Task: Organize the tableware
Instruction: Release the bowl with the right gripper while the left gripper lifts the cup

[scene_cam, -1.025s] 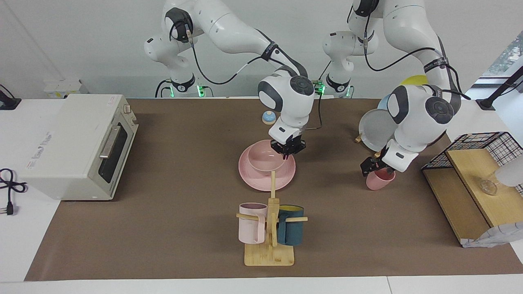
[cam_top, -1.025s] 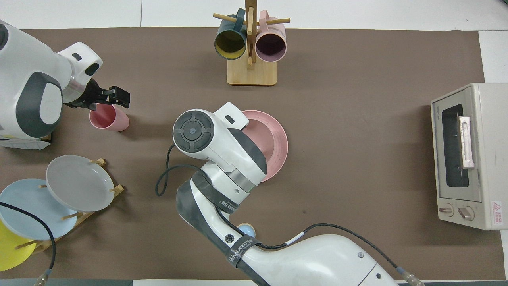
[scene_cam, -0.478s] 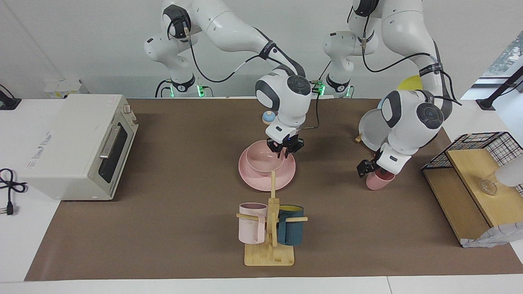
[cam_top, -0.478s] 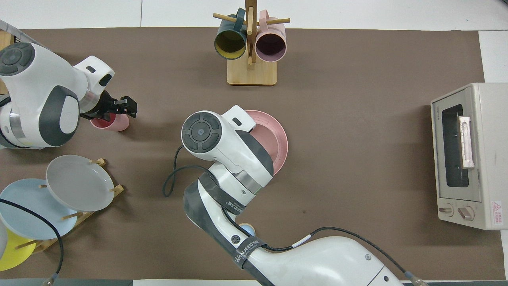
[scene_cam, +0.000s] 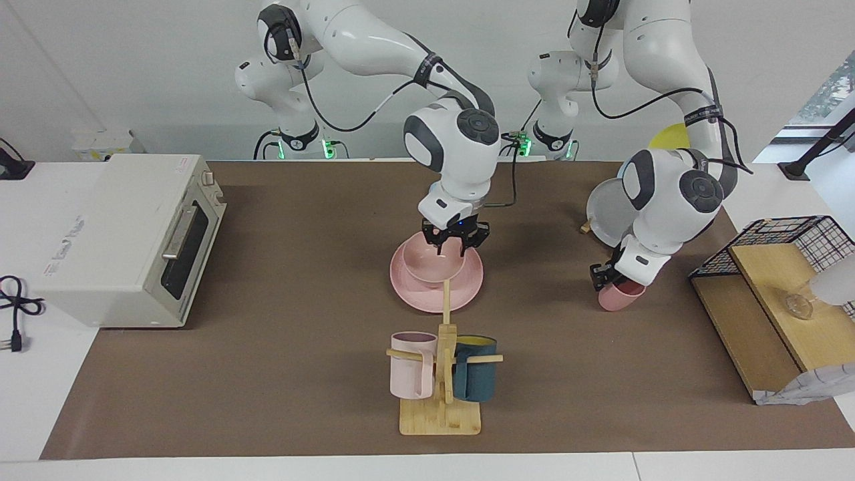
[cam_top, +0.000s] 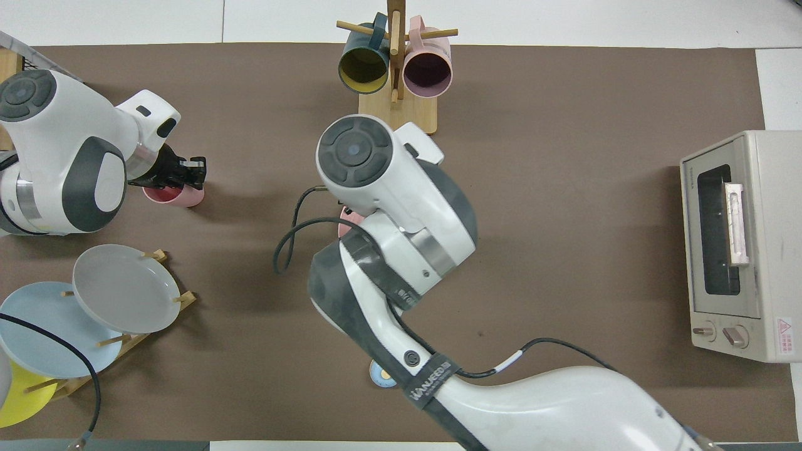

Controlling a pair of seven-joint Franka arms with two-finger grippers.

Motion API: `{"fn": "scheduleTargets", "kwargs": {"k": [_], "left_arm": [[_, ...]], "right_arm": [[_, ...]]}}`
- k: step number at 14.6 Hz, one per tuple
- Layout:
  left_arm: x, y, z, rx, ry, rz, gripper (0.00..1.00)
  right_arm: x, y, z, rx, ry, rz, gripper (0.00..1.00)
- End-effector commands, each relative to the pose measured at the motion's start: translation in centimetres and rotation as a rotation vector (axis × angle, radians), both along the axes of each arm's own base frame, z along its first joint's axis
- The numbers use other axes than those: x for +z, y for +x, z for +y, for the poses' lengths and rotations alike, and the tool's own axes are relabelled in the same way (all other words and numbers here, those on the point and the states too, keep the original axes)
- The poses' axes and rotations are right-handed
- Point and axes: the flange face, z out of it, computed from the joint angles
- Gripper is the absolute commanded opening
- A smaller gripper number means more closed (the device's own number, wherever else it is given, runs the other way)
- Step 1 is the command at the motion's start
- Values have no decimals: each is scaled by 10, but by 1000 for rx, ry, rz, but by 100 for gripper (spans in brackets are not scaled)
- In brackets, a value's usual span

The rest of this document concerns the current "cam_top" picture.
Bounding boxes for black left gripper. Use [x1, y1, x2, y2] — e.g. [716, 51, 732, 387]
[128, 145, 208, 190]

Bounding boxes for pink handleless cup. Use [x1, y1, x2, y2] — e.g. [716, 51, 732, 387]
[143, 182, 206, 209]

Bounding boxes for wooden plate rack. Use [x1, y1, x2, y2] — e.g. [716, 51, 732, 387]
[25, 249, 197, 402]

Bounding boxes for grey plate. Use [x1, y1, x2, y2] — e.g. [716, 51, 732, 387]
[72, 244, 182, 334]

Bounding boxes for pink plate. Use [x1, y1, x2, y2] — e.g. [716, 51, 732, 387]
[338, 207, 365, 240]

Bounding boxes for dark teal mug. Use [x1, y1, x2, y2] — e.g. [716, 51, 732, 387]
[338, 13, 390, 95]

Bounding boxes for light blue plate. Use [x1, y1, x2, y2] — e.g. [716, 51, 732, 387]
[0, 282, 124, 379]

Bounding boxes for wooden mug tree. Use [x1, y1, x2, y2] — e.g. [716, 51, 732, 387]
[336, 0, 459, 135]

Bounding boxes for pink mug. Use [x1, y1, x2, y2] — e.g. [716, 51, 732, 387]
[403, 16, 453, 99]

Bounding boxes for blue call bell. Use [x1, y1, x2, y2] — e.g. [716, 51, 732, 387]
[370, 359, 398, 389]

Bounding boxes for yellow plate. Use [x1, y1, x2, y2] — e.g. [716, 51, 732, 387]
[0, 360, 58, 428]

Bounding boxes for brown table mat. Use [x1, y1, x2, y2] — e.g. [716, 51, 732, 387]
[0, 43, 796, 442]

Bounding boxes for white toaster oven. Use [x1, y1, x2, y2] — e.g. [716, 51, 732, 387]
[680, 130, 802, 363]

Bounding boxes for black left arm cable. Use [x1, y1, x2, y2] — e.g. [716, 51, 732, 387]
[0, 312, 101, 442]

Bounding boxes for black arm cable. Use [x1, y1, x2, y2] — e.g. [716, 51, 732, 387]
[0, 312, 101, 442]
[274, 185, 618, 380]

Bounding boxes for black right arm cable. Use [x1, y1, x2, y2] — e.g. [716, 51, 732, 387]
[274, 185, 618, 380]

